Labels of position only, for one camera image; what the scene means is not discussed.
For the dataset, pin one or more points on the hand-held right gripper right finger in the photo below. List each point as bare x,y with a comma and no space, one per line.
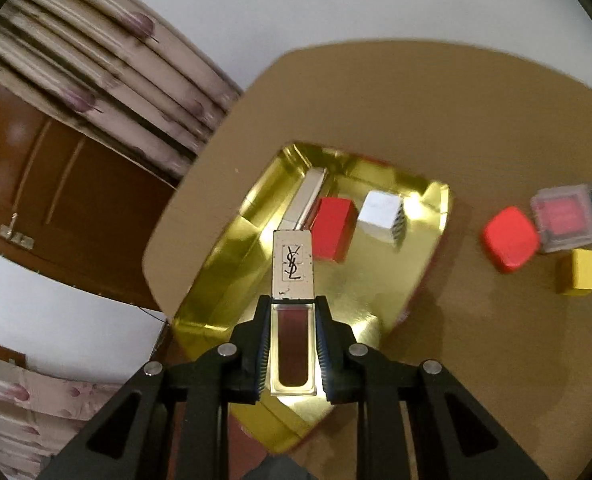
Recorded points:
324,355

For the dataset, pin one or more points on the brown wooden door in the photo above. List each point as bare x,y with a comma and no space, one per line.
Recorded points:
66,200

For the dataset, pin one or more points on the gold-capped dark red lip gloss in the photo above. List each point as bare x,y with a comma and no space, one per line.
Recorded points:
292,260

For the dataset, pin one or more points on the red box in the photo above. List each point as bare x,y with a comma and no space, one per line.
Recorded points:
332,230

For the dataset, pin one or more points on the floral beige curtain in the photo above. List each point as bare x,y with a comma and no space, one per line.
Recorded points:
101,70
26,410

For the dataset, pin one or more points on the small yellow box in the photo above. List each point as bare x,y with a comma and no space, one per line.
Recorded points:
578,270

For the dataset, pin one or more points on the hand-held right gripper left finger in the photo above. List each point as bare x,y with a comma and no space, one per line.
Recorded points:
263,350

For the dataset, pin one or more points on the red rounded compact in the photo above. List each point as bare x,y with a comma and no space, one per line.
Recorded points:
511,237

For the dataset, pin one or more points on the gold lipstick tube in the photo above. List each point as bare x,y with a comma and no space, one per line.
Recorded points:
306,195

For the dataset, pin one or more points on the clear pink blush compact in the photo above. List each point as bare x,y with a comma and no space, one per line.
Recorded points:
565,217

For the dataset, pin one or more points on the small white box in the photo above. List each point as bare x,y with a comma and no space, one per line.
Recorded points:
378,212

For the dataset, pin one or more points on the shiny gold tray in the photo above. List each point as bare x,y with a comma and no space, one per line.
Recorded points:
226,270

